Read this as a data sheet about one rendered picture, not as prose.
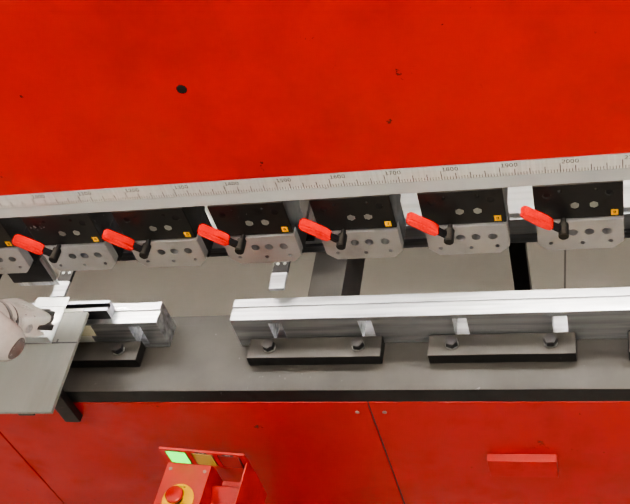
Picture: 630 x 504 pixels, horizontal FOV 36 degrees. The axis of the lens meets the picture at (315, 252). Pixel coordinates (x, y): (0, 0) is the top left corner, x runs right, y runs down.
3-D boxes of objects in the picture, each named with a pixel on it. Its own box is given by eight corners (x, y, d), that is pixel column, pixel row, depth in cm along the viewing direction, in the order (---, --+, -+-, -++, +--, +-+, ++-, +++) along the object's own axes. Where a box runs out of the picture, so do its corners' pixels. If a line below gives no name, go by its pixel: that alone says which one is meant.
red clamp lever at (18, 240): (11, 241, 194) (58, 260, 197) (18, 226, 197) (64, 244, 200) (9, 246, 196) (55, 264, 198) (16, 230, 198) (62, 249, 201)
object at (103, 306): (34, 320, 228) (28, 312, 226) (38, 310, 230) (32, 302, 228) (111, 318, 223) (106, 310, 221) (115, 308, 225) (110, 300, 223)
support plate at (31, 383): (-22, 414, 211) (-24, 411, 210) (20, 316, 227) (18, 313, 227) (52, 414, 206) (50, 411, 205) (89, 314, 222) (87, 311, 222)
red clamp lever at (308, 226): (300, 225, 178) (347, 246, 180) (303, 209, 181) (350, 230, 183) (295, 231, 179) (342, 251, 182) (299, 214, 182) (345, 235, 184)
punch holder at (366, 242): (328, 260, 191) (308, 201, 179) (334, 227, 196) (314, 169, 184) (404, 256, 186) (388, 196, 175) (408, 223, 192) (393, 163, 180)
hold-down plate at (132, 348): (25, 368, 232) (19, 361, 230) (32, 350, 235) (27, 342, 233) (140, 367, 224) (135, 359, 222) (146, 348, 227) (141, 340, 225)
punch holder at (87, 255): (54, 271, 207) (19, 219, 195) (67, 241, 212) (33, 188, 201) (119, 269, 203) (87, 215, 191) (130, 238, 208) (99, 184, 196)
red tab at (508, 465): (490, 476, 221) (486, 461, 216) (490, 468, 222) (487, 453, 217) (558, 477, 217) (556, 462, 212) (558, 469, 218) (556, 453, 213)
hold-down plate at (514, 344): (429, 363, 205) (427, 355, 203) (431, 342, 209) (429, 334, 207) (577, 362, 197) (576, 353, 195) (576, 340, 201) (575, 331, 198)
